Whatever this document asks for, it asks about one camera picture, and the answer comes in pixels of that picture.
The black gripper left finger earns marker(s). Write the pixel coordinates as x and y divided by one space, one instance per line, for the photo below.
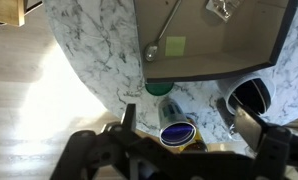
129 118

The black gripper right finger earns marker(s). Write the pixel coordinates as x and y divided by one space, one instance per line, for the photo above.
251 128

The brown bottle yellow lid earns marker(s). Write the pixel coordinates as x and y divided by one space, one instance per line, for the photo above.
197 143

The green lid container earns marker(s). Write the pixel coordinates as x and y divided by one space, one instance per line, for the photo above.
158 89

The blue cardboard box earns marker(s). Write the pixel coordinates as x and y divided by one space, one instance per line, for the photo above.
251 40

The blue rimmed cup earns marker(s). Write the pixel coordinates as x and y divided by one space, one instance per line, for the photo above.
175 129

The metal spoon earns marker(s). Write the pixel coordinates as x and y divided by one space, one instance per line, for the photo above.
152 48

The round marble table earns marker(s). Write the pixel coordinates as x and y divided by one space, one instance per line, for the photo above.
118 47

